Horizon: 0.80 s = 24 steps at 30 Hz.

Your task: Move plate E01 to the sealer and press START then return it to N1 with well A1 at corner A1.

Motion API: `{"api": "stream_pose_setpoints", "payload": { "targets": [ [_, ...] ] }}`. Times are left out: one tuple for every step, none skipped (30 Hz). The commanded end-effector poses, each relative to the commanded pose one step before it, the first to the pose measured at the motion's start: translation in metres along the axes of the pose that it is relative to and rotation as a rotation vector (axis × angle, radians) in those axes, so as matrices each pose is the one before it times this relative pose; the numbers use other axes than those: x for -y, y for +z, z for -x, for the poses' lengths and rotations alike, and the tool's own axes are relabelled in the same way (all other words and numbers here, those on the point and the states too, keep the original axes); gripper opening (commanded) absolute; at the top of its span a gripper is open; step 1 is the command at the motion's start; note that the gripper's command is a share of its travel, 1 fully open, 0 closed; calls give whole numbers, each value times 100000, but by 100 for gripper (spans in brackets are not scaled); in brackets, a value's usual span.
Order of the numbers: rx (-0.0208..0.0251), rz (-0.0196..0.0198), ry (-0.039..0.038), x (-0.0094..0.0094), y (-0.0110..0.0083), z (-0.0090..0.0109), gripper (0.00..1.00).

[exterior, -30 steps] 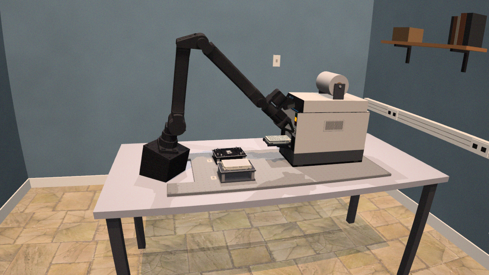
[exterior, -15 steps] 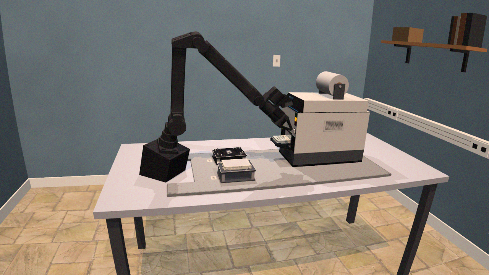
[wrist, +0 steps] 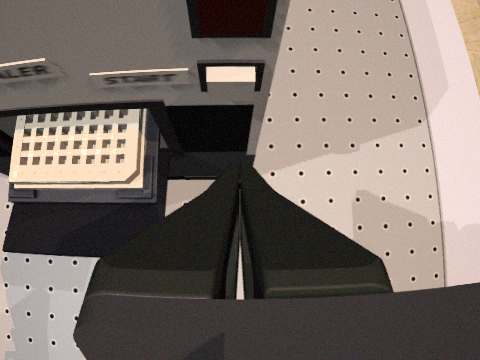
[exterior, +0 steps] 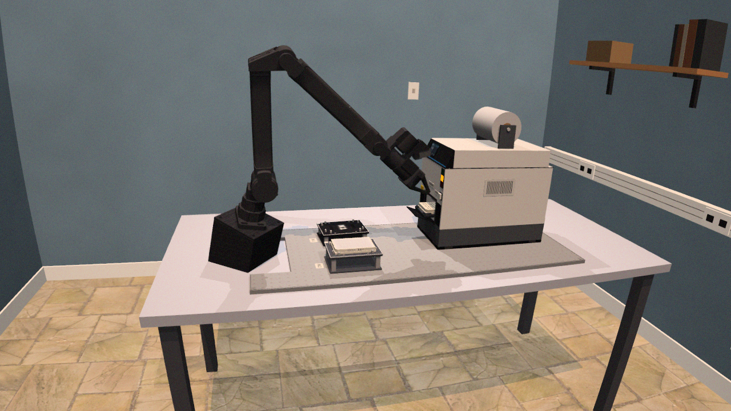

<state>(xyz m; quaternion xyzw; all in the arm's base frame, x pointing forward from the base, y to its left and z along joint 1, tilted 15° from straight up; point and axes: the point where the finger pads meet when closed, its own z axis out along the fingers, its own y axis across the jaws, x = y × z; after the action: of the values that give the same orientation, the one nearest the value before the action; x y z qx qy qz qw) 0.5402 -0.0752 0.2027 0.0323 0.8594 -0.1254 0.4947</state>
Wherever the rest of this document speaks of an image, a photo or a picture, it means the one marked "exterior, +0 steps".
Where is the beige plate with grid of square wells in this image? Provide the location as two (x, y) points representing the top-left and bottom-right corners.
(418, 202), (435, 214)

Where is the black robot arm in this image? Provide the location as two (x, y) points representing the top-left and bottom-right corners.
(235, 45), (431, 231)

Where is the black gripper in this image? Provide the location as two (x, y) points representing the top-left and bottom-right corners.
(392, 157), (430, 195)

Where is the cream multi-well plate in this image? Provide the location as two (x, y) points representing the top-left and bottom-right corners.
(331, 237), (376, 255)

